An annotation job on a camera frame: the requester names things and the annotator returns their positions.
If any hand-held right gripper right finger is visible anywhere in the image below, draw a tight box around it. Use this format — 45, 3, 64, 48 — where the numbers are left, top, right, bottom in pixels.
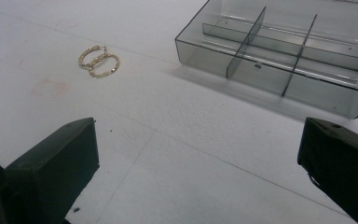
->
296, 117, 358, 224

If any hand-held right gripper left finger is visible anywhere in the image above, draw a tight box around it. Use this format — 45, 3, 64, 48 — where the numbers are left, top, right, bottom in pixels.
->
0, 117, 101, 224

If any gold hoop earring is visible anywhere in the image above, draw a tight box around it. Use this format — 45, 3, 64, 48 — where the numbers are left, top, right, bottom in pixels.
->
77, 45, 108, 70
88, 53, 121, 78

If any clear grey compartment organizer box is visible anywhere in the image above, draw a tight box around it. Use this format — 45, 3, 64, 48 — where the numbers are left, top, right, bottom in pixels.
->
174, 0, 358, 120

